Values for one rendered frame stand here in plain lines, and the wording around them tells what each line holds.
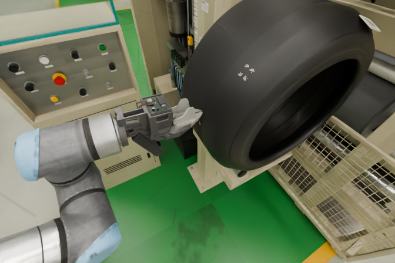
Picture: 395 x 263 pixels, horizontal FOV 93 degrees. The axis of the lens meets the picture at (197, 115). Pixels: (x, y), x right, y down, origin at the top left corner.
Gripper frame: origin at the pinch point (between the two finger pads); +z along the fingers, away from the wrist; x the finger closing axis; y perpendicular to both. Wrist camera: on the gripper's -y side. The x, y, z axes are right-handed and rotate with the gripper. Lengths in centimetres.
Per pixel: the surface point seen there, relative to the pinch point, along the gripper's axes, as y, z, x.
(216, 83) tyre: 9.8, 3.5, -0.7
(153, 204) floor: -125, -9, 31
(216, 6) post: 18.8, 19.7, 27.6
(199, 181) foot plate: -119, 33, 30
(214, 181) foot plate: -118, 44, 24
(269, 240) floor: -118, 56, -32
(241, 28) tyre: 20.4, 11.5, 4.0
